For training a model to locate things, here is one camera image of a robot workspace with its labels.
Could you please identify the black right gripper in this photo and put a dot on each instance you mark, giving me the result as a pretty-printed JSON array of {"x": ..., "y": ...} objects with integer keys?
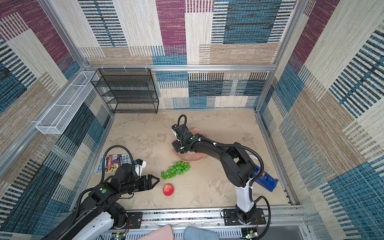
[{"x": 176, "y": 144}]

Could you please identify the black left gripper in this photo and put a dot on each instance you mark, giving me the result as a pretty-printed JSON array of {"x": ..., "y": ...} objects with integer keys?
[{"x": 149, "y": 185}]

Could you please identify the red fake apple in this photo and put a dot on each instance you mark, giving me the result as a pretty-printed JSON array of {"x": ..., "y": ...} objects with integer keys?
[{"x": 168, "y": 190}]

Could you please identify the green fake grape bunch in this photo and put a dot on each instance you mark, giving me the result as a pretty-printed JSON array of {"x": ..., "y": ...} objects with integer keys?
[{"x": 178, "y": 168}]

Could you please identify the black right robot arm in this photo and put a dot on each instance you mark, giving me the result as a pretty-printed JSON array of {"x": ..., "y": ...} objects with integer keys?
[{"x": 242, "y": 165}]

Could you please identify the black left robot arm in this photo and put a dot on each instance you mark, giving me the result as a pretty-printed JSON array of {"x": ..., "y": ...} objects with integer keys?
[{"x": 100, "y": 211}]

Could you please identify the pink scalloped fruit bowl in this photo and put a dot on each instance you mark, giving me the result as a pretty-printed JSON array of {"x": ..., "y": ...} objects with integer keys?
[{"x": 190, "y": 156}]

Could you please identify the colourful comic book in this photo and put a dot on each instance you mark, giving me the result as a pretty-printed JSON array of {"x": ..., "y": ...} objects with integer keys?
[{"x": 112, "y": 163}]

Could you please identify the pink object front edge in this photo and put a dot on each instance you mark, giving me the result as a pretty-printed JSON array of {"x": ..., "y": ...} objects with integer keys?
[{"x": 164, "y": 233}]

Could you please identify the blue denim object front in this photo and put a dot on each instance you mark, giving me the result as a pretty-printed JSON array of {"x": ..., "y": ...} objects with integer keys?
[{"x": 192, "y": 233}]

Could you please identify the black mesh shelf rack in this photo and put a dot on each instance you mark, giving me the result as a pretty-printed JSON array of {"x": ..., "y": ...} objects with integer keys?
[{"x": 127, "y": 90}]

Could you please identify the blue plastic box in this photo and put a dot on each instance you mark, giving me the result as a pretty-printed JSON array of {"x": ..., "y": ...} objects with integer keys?
[{"x": 267, "y": 182}]

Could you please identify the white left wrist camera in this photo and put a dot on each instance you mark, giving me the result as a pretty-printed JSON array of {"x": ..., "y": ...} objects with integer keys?
[{"x": 139, "y": 166}]

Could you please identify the white wire wall basket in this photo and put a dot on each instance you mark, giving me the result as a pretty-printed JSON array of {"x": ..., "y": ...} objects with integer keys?
[{"x": 59, "y": 116}]

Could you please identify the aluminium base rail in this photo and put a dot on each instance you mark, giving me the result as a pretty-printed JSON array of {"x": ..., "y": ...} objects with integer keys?
[{"x": 213, "y": 218}]

